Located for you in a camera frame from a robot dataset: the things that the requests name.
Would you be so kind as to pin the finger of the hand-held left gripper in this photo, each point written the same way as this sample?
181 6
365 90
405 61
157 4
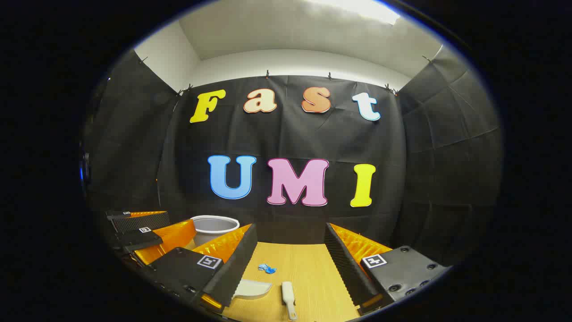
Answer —
140 221
167 237

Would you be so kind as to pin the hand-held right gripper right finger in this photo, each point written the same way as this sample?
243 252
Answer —
346 264

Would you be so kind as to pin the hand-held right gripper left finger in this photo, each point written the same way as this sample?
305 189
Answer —
237 264

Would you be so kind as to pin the light blue paper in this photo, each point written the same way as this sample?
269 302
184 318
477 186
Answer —
262 268

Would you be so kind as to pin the grey dustpan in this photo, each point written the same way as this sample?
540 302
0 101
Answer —
254 289

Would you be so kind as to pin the white ribbed garbage bin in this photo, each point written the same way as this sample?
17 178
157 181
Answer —
214 228

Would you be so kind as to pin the small grey broom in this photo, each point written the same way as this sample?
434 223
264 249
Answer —
289 293

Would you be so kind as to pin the wooden desktop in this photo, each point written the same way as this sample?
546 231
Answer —
308 268

